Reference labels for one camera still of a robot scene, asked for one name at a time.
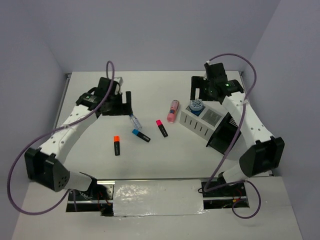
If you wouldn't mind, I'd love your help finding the orange cap black highlighter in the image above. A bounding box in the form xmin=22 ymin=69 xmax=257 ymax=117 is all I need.
xmin=113 ymin=135 xmax=121 ymax=156

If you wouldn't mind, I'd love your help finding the white slotted organizer box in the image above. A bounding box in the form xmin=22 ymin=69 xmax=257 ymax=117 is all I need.
xmin=179 ymin=104 xmax=224 ymax=142

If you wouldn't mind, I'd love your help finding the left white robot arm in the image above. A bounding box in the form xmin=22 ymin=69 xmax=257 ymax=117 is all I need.
xmin=24 ymin=77 xmax=132 ymax=200

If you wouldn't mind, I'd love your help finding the pink cap crayon tube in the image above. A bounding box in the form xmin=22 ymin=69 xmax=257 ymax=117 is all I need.
xmin=166 ymin=100 xmax=180 ymax=123

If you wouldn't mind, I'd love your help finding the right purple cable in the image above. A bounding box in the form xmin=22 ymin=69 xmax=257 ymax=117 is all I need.
xmin=202 ymin=53 xmax=262 ymax=220

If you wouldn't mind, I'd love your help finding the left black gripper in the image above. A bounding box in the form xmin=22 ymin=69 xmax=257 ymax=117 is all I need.
xmin=102 ymin=91 xmax=133 ymax=116

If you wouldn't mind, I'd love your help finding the pink cap black highlighter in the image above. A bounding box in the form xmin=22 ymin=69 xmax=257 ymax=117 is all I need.
xmin=156 ymin=119 xmax=168 ymax=138

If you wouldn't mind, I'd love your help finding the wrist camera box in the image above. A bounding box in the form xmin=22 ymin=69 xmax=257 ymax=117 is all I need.
xmin=114 ymin=76 xmax=123 ymax=87
xmin=204 ymin=61 xmax=213 ymax=81

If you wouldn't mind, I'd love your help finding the blue splash-label round jar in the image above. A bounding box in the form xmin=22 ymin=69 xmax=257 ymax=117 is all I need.
xmin=189 ymin=99 xmax=205 ymax=116

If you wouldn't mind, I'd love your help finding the clear blue-cap spray bottle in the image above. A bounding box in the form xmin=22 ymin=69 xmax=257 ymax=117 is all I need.
xmin=129 ymin=114 xmax=143 ymax=131

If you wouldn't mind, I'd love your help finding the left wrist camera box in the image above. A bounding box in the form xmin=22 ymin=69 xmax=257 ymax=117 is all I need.
xmin=114 ymin=76 xmax=123 ymax=87

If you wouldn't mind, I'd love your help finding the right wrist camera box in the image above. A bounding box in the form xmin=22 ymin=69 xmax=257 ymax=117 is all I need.
xmin=204 ymin=61 xmax=213 ymax=81

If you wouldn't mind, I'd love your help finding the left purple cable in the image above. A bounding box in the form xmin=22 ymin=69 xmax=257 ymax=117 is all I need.
xmin=6 ymin=60 xmax=116 ymax=215

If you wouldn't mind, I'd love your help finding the blue cap black highlighter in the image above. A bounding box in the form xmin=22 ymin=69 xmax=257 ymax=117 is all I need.
xmin=132 ymin=129 xmax=151 ymax=143

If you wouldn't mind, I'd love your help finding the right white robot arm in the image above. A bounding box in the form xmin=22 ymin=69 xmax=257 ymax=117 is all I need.
xmin=197 ymin=62 xmax=285 ymax=196

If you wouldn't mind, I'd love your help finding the purple cable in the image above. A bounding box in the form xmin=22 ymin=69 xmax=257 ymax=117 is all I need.
xmin=202 ymin=53 xmax=262 ymax=220
xmin=6 ymin=60 xmax=116 ymax=215

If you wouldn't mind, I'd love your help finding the silver foil-covered panel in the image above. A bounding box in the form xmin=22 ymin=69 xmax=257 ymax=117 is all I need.
xmin=113 ymin=179 xmax=205 ymax=217

